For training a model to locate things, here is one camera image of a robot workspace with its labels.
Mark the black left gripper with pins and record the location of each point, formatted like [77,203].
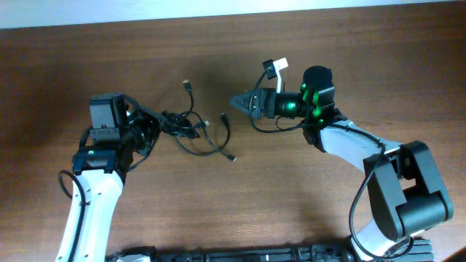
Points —
[153,120]

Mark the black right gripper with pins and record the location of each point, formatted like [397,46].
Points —
[266,102]

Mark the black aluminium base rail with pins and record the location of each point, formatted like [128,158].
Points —
[255,254]

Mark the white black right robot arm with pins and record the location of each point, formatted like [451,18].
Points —
[406,192]

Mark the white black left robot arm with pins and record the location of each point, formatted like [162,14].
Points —
[120,128]

